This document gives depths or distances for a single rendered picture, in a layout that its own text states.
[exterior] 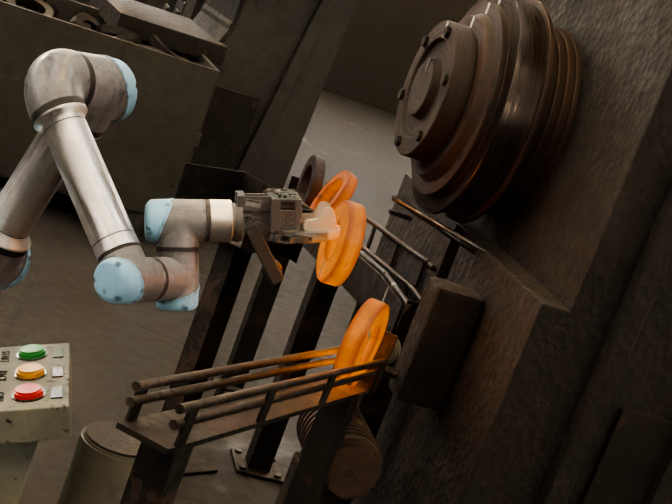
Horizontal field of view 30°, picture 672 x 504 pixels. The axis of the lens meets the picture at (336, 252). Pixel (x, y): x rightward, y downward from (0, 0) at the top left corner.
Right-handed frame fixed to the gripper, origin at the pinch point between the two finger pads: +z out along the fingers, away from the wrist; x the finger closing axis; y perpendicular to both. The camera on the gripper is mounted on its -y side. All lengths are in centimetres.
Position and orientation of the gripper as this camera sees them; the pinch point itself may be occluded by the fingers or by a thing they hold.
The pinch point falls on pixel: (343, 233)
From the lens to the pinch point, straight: 225.4
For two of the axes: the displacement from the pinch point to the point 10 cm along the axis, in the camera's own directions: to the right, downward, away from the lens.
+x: -1.9, -3.2, 9.3
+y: 0.7, -9.5, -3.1
